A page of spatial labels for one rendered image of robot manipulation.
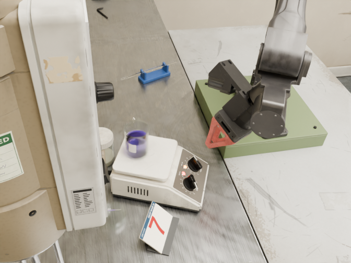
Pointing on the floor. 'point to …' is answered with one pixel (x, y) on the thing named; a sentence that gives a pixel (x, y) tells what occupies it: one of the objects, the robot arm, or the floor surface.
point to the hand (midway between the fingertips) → (212, 142)
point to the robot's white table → (285, 155)
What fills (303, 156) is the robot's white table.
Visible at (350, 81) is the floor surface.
